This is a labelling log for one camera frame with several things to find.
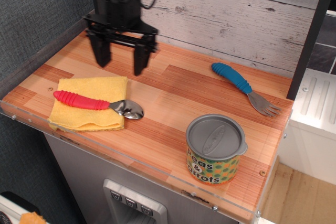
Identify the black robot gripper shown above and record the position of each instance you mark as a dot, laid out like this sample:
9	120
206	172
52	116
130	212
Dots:
120	22

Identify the peas and carrots toy can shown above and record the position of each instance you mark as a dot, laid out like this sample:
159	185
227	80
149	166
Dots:
215	144

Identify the clear acrylic edge guard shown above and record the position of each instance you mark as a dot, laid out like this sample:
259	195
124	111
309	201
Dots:
206	197

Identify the folded yellow cloth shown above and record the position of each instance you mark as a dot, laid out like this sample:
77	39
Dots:
111	89

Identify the grey toy fridge cabinet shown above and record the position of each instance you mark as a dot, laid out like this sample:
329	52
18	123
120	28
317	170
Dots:
85	174

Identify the silver dispenser button panel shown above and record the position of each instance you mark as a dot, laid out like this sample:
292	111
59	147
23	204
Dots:
129	206

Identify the orange sponge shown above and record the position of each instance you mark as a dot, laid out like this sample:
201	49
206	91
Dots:
32	218

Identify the white toy sink unit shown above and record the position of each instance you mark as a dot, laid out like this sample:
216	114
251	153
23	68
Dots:
308	143

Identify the red handled metal spoon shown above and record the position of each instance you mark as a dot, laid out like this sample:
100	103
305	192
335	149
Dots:
126	108

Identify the blue handled metal fork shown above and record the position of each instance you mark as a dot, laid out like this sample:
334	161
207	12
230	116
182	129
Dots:
258	102

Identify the dark right shelf post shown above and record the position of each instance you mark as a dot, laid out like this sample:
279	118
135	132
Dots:
311	38

